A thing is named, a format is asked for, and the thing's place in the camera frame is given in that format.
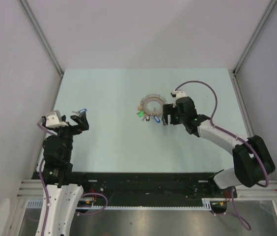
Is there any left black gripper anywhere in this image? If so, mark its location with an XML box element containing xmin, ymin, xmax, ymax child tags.
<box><xmin>53</xmin><ymin>111</ymin><xmax>88</xmax><ymax>160</ymax></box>

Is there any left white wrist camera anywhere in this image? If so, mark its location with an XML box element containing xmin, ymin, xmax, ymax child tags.
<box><xmin>46</xmin><ymin>110</ymin><xmax>67</xmax><ymax>128</ymax></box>

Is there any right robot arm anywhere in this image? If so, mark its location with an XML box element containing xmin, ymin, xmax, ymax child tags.
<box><xmin>162</xmin><ymin>96</ymin><xmax>276</xmax><ymax>197</ymax></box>

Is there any key with blue tag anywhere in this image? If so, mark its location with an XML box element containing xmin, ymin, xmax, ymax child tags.
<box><xmin>72</xmin><ymin>109</ymin><xmax>87</xmax><ymax>115</ymax></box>

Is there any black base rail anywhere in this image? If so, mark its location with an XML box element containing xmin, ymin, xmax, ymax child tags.
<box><xmin>73</xmin><ymin>172</ymin><xmax>232</xmax><ymax>207</ymax></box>

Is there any white slotted cable duct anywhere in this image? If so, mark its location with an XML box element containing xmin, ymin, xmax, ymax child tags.
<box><xmin>26</xmin><ymin>199</ymin><xmax>211</xmax><ymax>211</ymax></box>

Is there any large metal keyring disc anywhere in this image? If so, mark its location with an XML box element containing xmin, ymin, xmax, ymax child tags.
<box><xmin>138</xmin><ymin>94</ymin><xmax>166</xmax><ymax>119</ymax></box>

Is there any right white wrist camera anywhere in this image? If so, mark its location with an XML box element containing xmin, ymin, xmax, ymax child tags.
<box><xmin>170</xmin><ymin>90</ymin><xmax>187</xmax><ymax>99</ymax></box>

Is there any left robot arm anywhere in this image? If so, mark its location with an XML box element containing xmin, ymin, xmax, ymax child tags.
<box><xmin>36</xmin><ymin>109</ymin><xmax>90</xmax><ymax>236</ymax></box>

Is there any key with green tag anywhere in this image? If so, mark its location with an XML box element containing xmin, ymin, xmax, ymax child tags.
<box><xmin>137</xmin><ymin>110</ymin><xmax>144</xmax><ymax>117</ymax></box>

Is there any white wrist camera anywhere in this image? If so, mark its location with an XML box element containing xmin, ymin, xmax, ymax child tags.
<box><xmin>46</xmin><ymin>110</ymin><xmax>67</xmax><ymax>128</ymax></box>
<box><xmin>170</xmin><ymin>90</ymin><xmax>187</xmax><ymax>99</ymax></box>

